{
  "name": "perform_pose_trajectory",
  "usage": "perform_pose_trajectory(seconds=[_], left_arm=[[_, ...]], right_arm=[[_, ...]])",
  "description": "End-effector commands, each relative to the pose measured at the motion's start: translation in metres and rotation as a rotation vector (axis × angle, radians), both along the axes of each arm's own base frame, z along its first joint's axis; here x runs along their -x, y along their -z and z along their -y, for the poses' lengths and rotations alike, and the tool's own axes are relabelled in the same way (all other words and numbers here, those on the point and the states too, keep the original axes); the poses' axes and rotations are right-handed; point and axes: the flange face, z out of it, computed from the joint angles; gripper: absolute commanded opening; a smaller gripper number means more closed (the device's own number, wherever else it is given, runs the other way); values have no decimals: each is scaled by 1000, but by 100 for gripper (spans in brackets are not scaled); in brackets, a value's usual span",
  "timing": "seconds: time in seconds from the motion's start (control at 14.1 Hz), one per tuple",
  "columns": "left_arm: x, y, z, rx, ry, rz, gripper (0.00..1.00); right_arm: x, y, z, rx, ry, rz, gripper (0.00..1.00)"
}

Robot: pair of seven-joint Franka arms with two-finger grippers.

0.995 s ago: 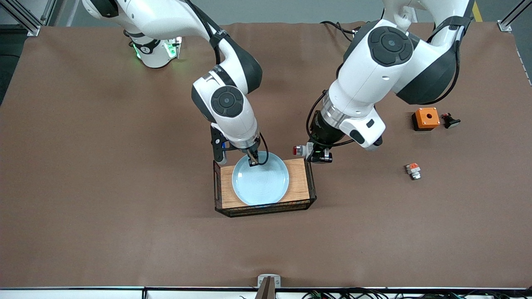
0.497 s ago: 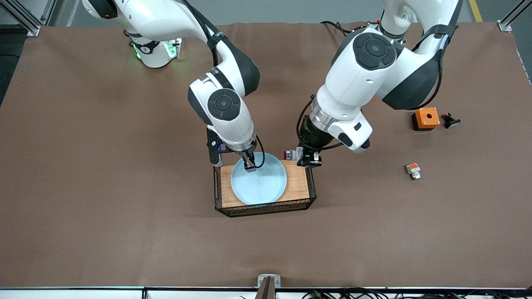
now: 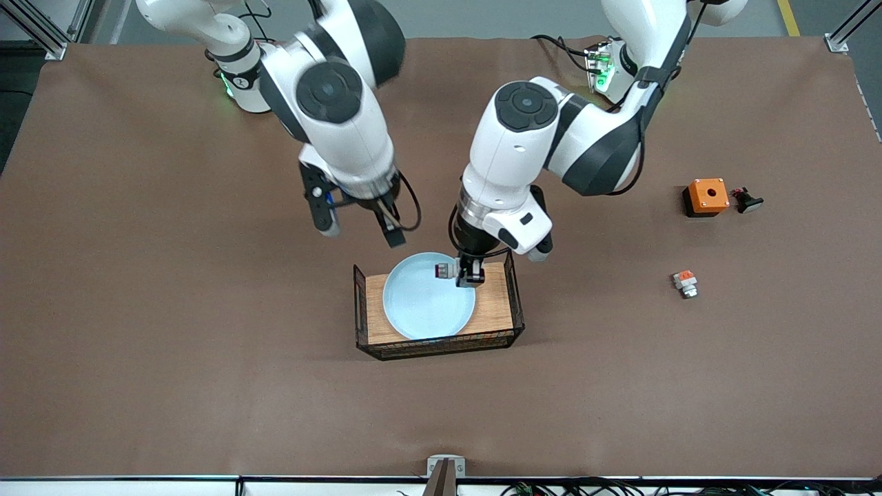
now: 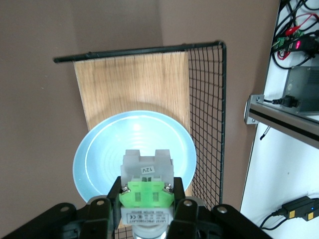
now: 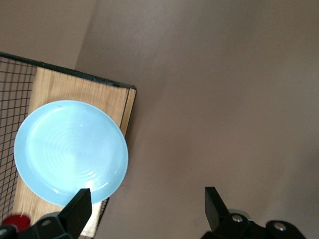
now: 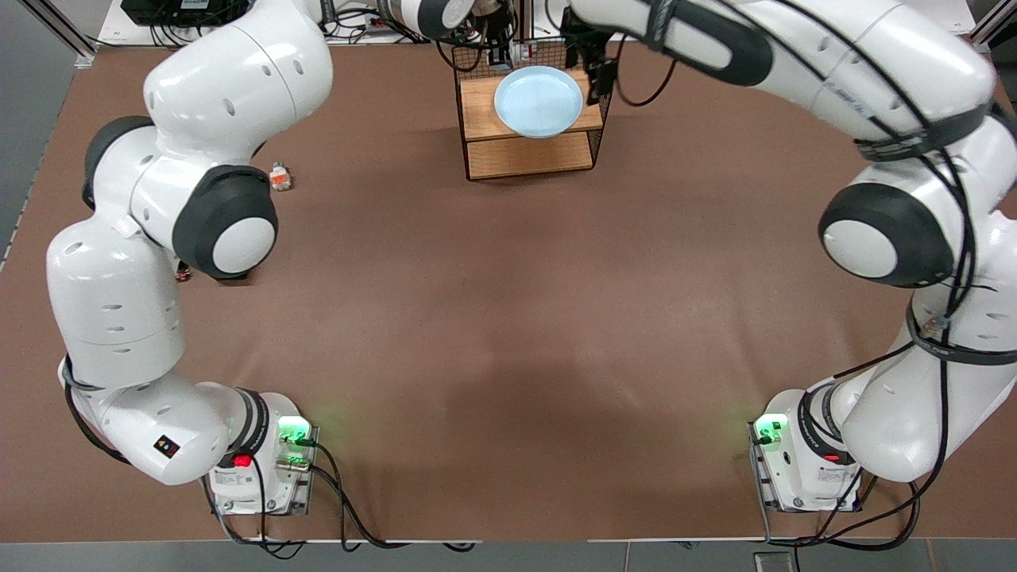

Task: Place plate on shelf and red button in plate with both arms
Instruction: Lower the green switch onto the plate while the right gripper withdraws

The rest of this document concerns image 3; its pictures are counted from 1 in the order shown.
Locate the light blue round plate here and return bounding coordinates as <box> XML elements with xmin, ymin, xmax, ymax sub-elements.
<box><xmin>382</xmin><ymin>252</ymin><xmax>477</xmax><ymax>341</ymax></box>

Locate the black mushroom push button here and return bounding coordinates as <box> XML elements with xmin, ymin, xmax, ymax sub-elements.
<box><xmin>730</xmin><ymin>186</ymin><xmax>766</xmax><ymax>214</ymax></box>

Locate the brown table cover mat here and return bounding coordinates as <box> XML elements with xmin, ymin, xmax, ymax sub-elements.
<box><xmin>0</xmin><ymin>34</ymin><xmax>882</xmax><ymax>479</ymax></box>

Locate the black wire basket wooden base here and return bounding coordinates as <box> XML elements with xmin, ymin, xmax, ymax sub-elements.
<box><xmin>353</xmin><ymin>248</ymin><xmax>526</xmax><ymax>360</ymax></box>

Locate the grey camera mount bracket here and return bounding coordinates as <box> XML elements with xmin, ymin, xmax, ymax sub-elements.
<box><xmin>426</xmin><ymin>455</ymin><xmax>466</xmax><ymax>496</ymax></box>

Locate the black arm base cable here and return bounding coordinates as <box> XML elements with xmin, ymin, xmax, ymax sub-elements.
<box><xmin>531</xmin><ymin>34</ymin><xmax>600</xmax><ymax>70</ymax></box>

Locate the orange button enclosure box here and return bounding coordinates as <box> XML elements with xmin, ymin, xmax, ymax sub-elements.
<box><xmin>682</xmin><ymin>178</ymin><xmax>731</xmax><ymax>218</ymax></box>

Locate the black cable bundle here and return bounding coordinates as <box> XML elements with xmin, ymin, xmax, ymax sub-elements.
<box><xmin>500</xmin><ymin>477</ymin><xmax>882</xmax><ymax>496</ymax></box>

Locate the white table edge rail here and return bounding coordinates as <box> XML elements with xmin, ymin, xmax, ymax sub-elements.
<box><xmin>0</xmin><ymin>477</ymin><xmax>882</xmax><ymax>496</ymax></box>

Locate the aluminium frame profile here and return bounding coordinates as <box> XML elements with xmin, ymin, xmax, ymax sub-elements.
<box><xmin>0</xmin><ymin>0</ymin><xmax>94</xmax><ymax>61</ymax></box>
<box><xmin>823</xmin><ymin>0</ymin><xmax>882</xmax><ymax>54</ymax></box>

